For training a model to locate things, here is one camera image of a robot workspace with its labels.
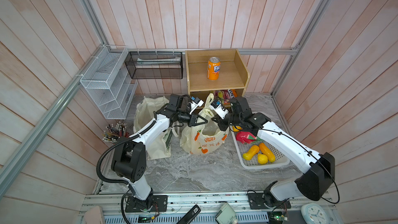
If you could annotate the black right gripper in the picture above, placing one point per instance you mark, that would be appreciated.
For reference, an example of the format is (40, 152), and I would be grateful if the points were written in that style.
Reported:
(219, 122)

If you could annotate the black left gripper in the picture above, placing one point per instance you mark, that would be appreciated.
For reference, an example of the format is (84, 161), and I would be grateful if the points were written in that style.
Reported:
(192, 121)

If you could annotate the yellow plastic grocery bag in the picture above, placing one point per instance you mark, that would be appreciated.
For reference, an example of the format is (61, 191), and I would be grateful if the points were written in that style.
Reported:
(204, 138)

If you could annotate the floral canvas tote bag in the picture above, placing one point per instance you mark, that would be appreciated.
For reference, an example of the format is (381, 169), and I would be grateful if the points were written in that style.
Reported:
(161, 146)

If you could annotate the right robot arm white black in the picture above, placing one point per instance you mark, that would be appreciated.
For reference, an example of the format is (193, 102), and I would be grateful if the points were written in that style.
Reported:
(318, 170)

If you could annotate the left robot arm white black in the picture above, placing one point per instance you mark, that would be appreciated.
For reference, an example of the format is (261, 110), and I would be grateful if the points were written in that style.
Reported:
(129, 158)

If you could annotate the orange snack bag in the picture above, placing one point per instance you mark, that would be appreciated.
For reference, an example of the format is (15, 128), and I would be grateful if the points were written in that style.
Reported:
(231, 93)

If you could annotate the pink dragon fruit toy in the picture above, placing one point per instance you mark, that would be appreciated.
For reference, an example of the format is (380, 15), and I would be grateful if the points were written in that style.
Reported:
(247, 138)

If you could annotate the yellow green snack bag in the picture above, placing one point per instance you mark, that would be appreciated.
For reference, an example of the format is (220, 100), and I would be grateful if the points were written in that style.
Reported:
(221, 94)

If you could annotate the yellow corn toy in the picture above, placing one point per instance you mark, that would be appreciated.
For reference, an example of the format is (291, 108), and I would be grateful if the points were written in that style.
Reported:
(251, 152)

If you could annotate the yellow lemon toy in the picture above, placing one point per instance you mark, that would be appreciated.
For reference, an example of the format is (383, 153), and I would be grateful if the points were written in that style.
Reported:
(262, 159)

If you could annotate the orange carrot corn toy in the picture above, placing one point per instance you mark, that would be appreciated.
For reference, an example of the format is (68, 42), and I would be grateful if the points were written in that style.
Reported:
(266, 151)

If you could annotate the orange Fanta can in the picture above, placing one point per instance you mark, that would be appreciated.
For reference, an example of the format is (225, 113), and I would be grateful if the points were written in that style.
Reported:
(213, 68)

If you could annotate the white plastic fruit basket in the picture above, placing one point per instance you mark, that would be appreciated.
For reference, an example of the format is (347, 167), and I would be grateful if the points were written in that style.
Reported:
(253, 164)

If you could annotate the red pen holder with pens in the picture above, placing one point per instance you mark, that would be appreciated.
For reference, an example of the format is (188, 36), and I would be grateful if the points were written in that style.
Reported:
(114, 132)

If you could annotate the grey small display device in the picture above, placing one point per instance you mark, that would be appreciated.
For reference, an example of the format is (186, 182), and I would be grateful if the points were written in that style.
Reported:
(226, 215)

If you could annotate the black remote handset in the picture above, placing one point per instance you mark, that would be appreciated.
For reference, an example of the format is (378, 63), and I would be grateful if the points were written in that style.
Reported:
(190, 215)

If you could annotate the white round clock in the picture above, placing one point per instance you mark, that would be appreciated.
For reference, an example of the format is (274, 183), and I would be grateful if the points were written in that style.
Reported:
(314, 214)

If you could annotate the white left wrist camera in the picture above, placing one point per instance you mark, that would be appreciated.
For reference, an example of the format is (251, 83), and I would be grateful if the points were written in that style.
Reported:
(194, 103)

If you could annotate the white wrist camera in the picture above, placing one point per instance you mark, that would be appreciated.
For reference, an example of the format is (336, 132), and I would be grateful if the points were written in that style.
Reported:
(217, 106)
(194, 103)

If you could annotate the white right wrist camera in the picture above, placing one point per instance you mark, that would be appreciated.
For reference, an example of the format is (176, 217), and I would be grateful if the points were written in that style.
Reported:
(217, 106)

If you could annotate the black mesh wall basket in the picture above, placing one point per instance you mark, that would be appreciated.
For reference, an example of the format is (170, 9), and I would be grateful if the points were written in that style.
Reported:
(154, 65)

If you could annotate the white wire mesh shelf rack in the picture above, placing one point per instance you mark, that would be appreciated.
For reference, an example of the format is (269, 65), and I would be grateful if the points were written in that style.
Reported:
(109, 83)

